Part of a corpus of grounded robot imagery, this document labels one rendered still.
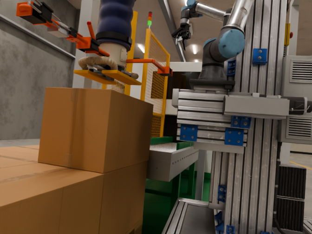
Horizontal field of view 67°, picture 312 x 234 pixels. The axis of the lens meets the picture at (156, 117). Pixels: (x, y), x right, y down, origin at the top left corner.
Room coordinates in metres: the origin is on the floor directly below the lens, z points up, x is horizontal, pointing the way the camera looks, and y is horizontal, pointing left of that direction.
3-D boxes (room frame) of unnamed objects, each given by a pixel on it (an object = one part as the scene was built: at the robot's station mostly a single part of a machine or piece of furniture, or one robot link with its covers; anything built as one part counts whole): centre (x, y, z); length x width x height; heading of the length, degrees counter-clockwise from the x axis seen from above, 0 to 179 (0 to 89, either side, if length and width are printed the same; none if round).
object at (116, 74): (1.44, 0.22, 1.08); 0.34 x 0.10 x 0.05; 160
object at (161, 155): (1.82, 0.19, 0.58); 0.70 x 0.03 x 0.06; 72
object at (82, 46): (1.23, 0.39, 1.18); 0.10 x 0.08 x 0.06; 70
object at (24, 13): (0.90, 0.52, 1.18); 0.08 x 0.07 x 0.05; 160
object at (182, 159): (2.83, -0.48, 0.50); 2.31 x 0.05 x 0.19; 162
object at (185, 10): (1.98, -0.18, 1.78); 0.09 x 0.08 x 0.11; 65
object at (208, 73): (1.25, -0.28, 1.09); 0.15 x 0.15 x 0.10
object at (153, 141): (3.36, -0.03, 0.60); 1.60 x 0.11 x 0.09; 162
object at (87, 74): (1.50, 0.40, 1.08); 0.34 x 0.10 x 0.05; 160
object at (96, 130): (1.46, 0.31, 0.74); 0.60 x 0.40 x 0.40; 161
